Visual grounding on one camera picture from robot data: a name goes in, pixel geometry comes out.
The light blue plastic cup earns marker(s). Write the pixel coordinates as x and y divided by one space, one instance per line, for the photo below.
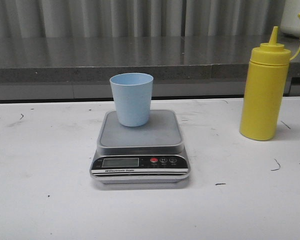
132 94

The yellow squeeze bottle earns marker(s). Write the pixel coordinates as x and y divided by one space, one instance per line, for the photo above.
264 88

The silver digital kitchen scale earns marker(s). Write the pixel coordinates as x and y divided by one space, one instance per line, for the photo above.
151 156

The white appliance in background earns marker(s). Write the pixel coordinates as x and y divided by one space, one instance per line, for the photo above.
290 23

